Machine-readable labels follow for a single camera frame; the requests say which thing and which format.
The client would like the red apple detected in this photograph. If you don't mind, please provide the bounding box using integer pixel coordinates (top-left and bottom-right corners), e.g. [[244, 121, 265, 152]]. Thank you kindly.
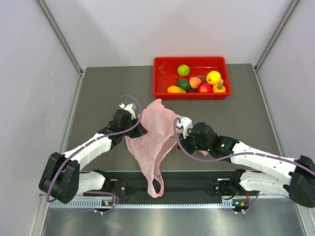
[[197, 83, 213, 93]]

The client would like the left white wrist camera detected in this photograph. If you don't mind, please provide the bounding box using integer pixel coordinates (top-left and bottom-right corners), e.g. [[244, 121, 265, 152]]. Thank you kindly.
[[119, 103, 138, 120]]

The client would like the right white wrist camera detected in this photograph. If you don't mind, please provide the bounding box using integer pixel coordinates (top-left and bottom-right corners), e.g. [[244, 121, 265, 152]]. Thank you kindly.
[[175, 117, 193, 139]]

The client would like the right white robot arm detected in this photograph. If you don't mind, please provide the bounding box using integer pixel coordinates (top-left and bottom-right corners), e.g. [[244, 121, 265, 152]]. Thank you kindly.
[[173, 117, 315, 208]]

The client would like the bright green apple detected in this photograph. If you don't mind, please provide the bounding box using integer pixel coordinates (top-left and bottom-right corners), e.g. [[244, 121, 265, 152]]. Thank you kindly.
[[177, 64, 190, 77]]

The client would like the grey slotted cable duct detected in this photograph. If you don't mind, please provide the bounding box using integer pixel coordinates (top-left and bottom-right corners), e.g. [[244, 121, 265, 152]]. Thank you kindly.
[[49, 198, 235, 209]]

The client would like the green avocado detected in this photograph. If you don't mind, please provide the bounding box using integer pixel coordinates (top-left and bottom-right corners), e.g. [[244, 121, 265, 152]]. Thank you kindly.
[[177, 79, 190, 90]]

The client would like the pink wrinkled peach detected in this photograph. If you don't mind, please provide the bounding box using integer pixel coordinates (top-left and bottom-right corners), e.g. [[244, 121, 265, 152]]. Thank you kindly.
[[189, 77, 201, 89]]

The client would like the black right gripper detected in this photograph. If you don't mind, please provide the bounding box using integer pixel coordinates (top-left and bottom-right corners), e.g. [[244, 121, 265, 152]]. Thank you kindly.
[[177, 127, 211, 155]]

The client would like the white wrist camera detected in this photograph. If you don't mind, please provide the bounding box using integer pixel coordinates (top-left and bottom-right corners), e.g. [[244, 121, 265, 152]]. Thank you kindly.
[[175, 117, 193, 139], [119, 103, 138, 120]]

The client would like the yellow mango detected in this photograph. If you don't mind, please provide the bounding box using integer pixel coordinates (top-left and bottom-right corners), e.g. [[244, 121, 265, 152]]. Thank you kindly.
[[167, 86, 187, 93]]

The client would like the fruit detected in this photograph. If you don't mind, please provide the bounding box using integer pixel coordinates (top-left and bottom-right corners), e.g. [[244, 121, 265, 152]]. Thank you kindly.
[[206, 71, 221, 85]]

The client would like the red plastic tray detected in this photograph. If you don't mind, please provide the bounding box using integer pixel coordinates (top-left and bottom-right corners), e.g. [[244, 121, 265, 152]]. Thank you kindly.
[[153, 57, 232, 100]]

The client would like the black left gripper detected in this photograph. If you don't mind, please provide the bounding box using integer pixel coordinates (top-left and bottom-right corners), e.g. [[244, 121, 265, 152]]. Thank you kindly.
[[121, 115, 147, 138]]

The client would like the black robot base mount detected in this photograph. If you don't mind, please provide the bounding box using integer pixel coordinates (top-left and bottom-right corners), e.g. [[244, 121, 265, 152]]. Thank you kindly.
[[83, 171, 260, 199]]

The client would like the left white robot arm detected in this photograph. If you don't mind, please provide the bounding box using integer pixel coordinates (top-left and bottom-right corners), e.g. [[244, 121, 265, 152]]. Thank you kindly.
[[38, 104, 147, 204]]

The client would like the purple grape bunch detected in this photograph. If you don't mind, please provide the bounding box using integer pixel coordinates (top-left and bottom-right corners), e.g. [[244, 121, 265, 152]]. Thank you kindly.
[[197, 75, 207, 83]]

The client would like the pink plastic bag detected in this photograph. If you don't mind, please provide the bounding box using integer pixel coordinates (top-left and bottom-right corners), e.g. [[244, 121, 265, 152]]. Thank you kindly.
[[125, 99, 180, 198]]

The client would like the orange bell pepper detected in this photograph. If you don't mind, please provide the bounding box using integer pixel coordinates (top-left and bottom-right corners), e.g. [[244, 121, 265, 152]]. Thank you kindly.
[[212, 84, 226, 93]]

